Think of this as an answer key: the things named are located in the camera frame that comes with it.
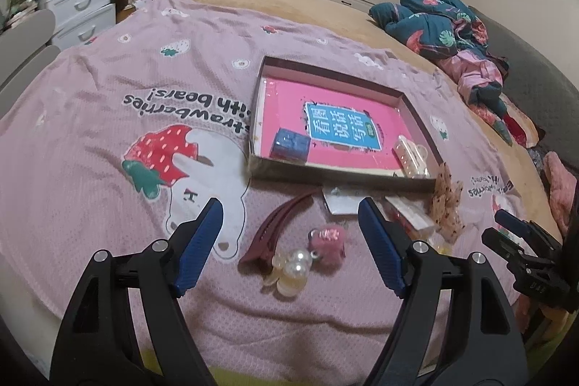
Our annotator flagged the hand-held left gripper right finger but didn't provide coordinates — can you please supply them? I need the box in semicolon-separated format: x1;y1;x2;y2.
357;197;530;386

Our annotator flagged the pink floral clothing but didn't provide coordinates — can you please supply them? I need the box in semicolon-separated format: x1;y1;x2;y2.
441;49;541;147

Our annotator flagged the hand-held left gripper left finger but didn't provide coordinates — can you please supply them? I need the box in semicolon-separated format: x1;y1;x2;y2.
51;197;224;386

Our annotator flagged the teal floral quilt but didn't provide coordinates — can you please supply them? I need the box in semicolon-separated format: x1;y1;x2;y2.
368;0;491;60

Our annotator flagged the beige dotted bow hair clip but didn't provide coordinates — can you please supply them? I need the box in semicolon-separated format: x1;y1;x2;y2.
427;162;464;243

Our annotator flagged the pink strawberry printed blanket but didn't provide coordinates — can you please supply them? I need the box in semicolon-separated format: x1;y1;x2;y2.
0;0;530;369

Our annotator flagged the grey chair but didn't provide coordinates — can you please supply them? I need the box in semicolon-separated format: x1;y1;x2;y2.
0;10;62;106

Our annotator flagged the grey padded headboard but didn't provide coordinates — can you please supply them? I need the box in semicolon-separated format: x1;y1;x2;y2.
468;6;579;152

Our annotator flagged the pearl hair clip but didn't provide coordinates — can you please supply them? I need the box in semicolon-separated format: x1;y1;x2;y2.
263;249;313;297

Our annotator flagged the earring card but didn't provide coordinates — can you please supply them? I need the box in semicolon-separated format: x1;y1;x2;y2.
322;186;367;215

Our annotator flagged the small blue box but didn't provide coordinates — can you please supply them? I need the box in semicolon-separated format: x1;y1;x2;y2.
270;128;312;163

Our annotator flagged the shallow cardboard box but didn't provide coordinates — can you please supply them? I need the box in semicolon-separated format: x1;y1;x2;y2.
246;56;446;193

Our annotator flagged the dark red hair clip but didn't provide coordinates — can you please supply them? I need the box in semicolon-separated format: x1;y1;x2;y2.
238;192;315;264

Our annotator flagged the clear hair claw clip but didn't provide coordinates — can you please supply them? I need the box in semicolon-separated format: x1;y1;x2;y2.
393;135;432;179

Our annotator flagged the pink fluffy cloth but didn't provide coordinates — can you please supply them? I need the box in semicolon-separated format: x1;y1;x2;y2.
543;151;579;233

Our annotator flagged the pink book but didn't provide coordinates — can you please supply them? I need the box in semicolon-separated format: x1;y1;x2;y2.
255;75;419;178

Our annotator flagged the packet of red hair ties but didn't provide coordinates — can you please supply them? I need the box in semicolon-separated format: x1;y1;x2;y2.
384;196;441;253

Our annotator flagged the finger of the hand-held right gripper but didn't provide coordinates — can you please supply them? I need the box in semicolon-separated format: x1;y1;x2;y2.
494;209;564;253
481;229;544;272

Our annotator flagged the pink fluffy hair tie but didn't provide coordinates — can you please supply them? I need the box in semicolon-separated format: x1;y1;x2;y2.
308;224;347;262

